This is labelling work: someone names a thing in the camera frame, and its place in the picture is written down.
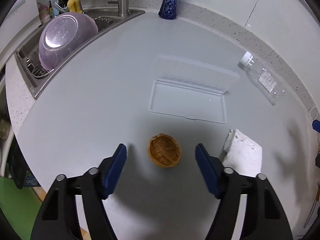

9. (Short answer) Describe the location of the brown walnut shell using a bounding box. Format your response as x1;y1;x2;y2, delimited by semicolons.
147;134;182;167

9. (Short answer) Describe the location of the yellow sponge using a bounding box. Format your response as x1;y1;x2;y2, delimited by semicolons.
67;0;83;14

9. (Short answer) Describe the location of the white paper napkin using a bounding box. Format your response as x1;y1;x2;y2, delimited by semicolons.
221;128;263;175

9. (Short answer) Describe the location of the clear plastic bottle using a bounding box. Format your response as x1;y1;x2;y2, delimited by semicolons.
237;51;292;106

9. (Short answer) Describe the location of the black plastic bag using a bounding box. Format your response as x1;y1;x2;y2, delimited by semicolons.
7;140;40;189

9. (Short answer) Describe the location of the purple plastic basin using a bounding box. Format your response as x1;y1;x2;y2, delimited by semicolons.
38;12;99;70

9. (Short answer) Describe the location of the stainless steel sink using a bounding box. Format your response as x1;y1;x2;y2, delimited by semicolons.
15;8;146;100

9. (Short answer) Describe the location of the white countertop dishwasher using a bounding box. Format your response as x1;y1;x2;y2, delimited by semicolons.
0;0;42;63

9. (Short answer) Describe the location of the pink cup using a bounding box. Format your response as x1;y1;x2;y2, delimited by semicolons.
37;2;50;25

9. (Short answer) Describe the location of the green board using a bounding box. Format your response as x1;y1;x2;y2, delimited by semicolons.
0;177;43;233

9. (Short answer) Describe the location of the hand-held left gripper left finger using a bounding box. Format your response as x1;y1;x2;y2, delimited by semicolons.
30;143;127;240

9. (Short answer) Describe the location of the blue label bottle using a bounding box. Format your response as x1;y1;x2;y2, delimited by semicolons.
50;0;62;18

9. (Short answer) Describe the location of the clear plastic hinged box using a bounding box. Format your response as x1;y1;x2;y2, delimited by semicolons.
148;54;240;124

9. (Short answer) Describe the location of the wire sink rack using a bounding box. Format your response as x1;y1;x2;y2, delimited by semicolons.
25;17;115;77

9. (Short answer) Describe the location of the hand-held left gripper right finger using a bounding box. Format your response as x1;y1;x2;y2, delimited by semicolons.
195;143;293;240

